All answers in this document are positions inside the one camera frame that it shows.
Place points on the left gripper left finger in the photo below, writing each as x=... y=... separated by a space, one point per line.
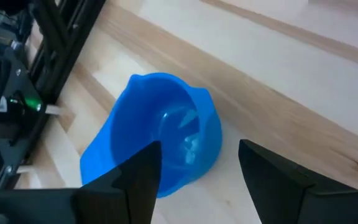
x=141 y=174

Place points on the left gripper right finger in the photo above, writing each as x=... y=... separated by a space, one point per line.
x=269 y=180

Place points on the light blue measuring cup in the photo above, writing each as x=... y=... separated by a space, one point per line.
x=141 y=124

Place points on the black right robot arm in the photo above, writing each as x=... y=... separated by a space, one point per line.
x=8 y=93

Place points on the black aluminium table frame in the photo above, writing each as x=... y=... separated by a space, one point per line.
x=61 y=37

